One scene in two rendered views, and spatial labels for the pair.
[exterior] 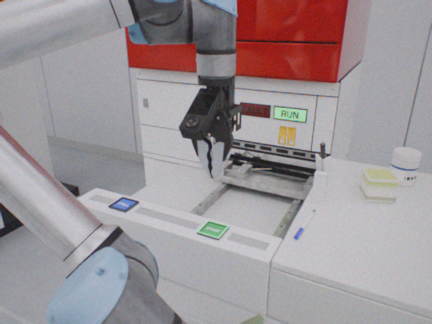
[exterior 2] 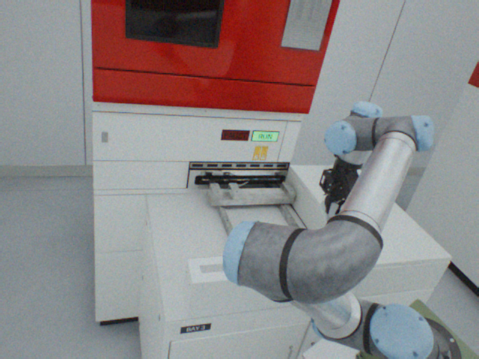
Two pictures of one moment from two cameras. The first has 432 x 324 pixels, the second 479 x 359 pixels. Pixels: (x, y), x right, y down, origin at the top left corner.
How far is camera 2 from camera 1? 0.99 m
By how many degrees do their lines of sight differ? 44
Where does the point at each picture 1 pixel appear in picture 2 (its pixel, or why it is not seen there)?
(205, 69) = (358, 160)
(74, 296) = (425, 337)
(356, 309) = (405, 271)
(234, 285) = not seen: hidden behind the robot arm
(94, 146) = not seen: outside the picture
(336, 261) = (387, 250)
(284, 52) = (275, 91)
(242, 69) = (236, 104)
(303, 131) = (274, 148)
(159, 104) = (124, 137)
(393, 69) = not seen: hidden behind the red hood
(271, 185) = (263, 198)
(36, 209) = (337, 304)
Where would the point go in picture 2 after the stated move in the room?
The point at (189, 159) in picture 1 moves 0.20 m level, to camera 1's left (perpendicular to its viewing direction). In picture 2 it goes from (159, 187) to (114, 200)
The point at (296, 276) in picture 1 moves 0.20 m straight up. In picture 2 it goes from (379, 267) to (402, 217)
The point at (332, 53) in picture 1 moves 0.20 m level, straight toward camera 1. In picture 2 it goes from (310, 93) to (342, 114)
